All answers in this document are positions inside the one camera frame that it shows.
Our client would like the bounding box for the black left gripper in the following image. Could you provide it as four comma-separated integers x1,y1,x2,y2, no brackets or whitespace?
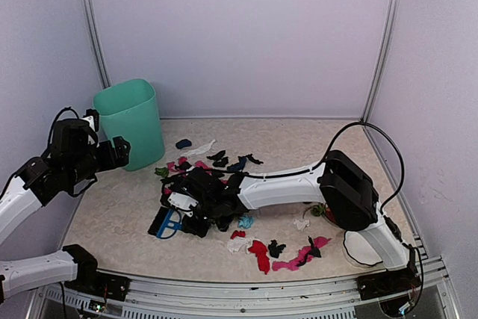
67,135,130,186

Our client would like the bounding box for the blue hand brush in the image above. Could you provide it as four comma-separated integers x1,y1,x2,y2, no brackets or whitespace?
147,207,182,240

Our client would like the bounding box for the teal plastic waste bin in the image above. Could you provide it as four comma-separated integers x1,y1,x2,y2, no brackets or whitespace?
93,78,165,172

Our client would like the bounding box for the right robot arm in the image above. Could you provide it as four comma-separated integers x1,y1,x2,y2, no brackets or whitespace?
168,145,416,292

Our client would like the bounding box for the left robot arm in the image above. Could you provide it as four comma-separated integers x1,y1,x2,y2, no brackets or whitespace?
1,107,131,300

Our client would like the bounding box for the white paper scrap front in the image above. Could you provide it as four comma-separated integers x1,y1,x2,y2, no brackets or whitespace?
226,237,253,254

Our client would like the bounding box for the white paper scrap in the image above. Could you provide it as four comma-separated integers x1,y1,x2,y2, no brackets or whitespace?
182,139,217,158
293,219,310,231
226,237,253,254

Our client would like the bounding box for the green paper scrap left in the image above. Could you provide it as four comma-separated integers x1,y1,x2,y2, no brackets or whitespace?
155,167,170,179

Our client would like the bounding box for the green paper scrap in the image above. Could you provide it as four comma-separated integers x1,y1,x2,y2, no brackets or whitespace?
155,167,170,179
302,203,326,217

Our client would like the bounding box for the light blue paper scrap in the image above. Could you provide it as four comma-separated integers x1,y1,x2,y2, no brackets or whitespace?
238,215,255,229

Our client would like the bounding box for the navy paper scrap far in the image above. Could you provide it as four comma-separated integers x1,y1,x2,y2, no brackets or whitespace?
176,139,192,149

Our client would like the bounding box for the red paper scrap front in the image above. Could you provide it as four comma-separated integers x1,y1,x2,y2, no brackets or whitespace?
247,240,270,275

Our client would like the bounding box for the white paper scrap far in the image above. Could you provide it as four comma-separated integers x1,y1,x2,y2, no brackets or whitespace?
182,139,217,158

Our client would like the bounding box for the small black scrap front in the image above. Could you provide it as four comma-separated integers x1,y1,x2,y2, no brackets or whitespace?
267,239,287,258

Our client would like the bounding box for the white paper scrap right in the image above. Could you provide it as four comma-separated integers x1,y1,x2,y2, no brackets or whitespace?
293,219,310,231

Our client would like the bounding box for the long pink paper scrap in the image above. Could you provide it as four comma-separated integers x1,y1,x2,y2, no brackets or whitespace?
271,236,332,271

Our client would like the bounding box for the green paper scrap right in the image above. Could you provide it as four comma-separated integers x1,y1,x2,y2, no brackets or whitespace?
302,203,326,217

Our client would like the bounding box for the white scalloped bowl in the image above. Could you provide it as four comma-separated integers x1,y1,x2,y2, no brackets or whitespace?
343,231,382,267

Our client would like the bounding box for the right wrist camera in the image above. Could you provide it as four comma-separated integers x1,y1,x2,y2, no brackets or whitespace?
167,192,198,217

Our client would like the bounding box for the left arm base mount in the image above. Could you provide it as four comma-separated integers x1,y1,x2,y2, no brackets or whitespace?
62,244,130,302

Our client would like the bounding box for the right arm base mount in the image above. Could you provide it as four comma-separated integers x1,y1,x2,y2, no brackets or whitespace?
356,267,423,300

